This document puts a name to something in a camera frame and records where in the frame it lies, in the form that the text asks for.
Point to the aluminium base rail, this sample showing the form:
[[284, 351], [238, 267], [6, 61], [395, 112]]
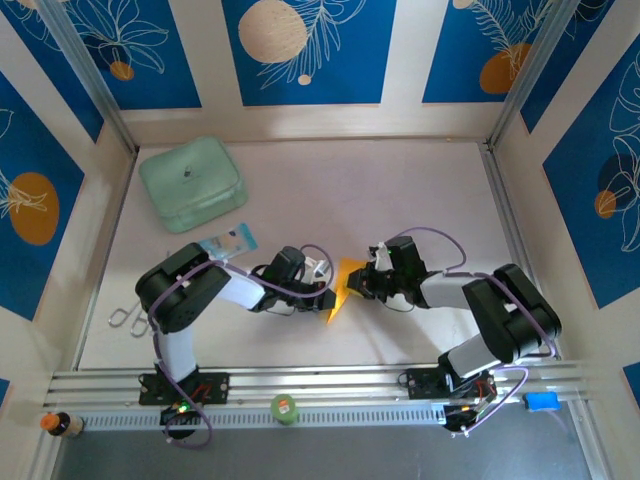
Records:
[[320, 382]]

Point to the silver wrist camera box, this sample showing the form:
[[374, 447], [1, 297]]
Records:
[[381, 256], [315, 270]]

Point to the orange paper sheet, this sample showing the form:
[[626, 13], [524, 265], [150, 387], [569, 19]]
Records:
[[342, 295]]

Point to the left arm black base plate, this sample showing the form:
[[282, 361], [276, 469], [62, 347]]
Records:
[[215, 387]]

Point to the green tape roll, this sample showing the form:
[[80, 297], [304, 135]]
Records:
[[284, 407]]

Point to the metal scissors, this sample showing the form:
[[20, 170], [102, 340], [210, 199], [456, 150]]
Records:
[[111, 321]]

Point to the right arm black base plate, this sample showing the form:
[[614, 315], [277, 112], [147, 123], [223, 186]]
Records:
[[420, 382]]

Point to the aluminium side rail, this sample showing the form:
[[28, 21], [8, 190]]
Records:
[[512, 225], [113, 225]]

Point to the aluminium frame post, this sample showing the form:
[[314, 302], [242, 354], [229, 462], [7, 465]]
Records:
[[527, 75], [89, 75]]

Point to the small blue box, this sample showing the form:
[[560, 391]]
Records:
[[540, 401]]

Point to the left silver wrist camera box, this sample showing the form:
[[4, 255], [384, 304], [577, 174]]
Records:
[[315, 270]]

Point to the blue medical cotton packet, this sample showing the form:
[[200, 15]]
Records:
[[232, 242]]

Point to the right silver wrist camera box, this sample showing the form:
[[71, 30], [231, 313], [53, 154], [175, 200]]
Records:
[[381, 256]]

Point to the brown bottle with orange cap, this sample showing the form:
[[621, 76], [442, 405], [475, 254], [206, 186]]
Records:
[[60, 424]]

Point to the mint green medicine bag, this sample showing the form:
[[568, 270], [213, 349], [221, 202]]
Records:
[[190, 180]]

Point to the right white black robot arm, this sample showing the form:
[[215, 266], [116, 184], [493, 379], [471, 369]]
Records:
[[510, 315]]

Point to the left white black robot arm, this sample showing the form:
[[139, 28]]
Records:
[[180, 295]]

